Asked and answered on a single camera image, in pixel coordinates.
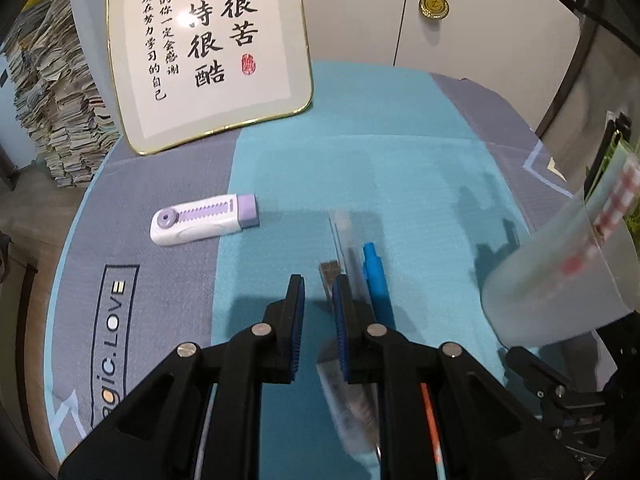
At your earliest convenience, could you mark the orange red pen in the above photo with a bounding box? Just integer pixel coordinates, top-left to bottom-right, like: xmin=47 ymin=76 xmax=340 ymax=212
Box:
xmin=421 ymin=384 xmax=445 ymax=480

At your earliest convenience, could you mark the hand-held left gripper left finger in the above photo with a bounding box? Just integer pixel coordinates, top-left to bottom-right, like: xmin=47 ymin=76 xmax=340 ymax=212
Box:
xmin=59 ymin=274 xmax=307 ymax=480

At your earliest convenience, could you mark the tall stack of papers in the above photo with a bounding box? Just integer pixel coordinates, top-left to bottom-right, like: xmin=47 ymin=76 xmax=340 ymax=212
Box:
xmin=0 ymin=0 xmax=121 ymax=188

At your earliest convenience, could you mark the blue grey printed tablecloth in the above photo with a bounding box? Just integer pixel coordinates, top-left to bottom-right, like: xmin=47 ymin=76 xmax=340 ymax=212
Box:
xmin=42 ymin=60 xmax=616 ymax=480

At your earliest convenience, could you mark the framed calligraphy board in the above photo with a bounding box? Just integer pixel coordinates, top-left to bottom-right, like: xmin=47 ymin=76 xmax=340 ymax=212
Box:
xmin=106 ymin=0 xmax=315 ymax=156

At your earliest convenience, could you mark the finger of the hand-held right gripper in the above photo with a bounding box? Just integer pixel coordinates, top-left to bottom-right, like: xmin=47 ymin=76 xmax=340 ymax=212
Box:
xmin=585 ymin=112 xmax=631 ymax=196
xmin=507 ymin=346 xmax=576 ymax=401

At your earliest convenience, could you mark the frosted plastic cup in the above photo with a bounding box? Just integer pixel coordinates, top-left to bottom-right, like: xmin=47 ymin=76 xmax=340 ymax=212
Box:
xmin=480 ymin=152 xmax=640 ymax=348

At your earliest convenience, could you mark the blue pen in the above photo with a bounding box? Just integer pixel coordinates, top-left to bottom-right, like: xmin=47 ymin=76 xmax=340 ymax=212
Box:
xmin=361 ymin=242 xmax=397 ymax=328

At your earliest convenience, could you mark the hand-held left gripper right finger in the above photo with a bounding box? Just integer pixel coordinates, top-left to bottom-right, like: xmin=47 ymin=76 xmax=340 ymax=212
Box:
xmin=331 ymin=275 xmax=583 ymax=480

